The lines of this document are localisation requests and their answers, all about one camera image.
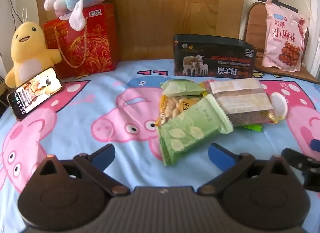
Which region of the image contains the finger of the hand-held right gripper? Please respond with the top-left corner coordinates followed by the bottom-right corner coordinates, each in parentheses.
top-left (281, 148), bottom-right (320, 193)
top-left (310, 139), bottom-right (320, 160)

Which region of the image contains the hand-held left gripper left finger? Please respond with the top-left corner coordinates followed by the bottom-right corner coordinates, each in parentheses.
top-left (37, 144), bottom-right (130, 196)

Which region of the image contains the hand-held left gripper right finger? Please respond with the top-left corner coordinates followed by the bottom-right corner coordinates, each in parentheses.
top-left (199, 143), bottom-right (288, 196)

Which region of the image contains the large green leaf snack packet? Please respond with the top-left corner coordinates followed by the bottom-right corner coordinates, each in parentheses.
top-left (157, 93), bottom-right (234, 166)

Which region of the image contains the clear brown snack packet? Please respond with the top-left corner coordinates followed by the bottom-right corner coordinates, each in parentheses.
top-left (204, 78), bottom-right (274, 126)

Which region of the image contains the peanut packet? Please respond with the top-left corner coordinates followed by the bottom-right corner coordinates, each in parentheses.
top-left (155, 94), bottom-right (208, 126)

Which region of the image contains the small green snack packet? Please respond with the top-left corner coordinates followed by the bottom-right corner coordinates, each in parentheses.
top-left (160, 79), bottom-right (207, 96)

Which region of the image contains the black sheep print box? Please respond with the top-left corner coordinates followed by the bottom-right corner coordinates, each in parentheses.
top-left (173, 34), bottom-right (257, 78)

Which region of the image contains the printed blanket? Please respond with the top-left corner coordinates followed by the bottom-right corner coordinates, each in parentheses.
top-left (0, 59), bottom-right (320, 223)

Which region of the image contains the bright green wrapper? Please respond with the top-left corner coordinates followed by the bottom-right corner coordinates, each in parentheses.
top-left (235, 123), bottom-right (264, 132)

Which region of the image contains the smartphone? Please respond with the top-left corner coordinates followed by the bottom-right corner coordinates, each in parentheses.
top-left (7, 66), bottom-right (63, 121)

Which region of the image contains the red gift bag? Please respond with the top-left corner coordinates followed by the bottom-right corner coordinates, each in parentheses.
top-left (42, 3), bottom-right (120, 78)

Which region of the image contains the pink snack bag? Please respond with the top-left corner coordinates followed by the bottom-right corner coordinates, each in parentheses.
top-left (261, 0), bottom-right (310, 74)

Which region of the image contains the yellow duck plush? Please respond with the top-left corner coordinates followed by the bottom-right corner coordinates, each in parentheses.
top-left (4, 21), bottom-right (63, 89)

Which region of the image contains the brown cushioned chair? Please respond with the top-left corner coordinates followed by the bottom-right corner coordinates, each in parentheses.
top-left (244, 1), bottom-right (320, 84)

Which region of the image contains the black tape strip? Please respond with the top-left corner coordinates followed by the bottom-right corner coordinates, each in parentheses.
top-left (258, 0), bottom-right (300, 13)

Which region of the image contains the wooden headboard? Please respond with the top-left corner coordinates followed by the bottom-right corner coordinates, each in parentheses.
top-left (35, 0), bottom-right (244, 62)

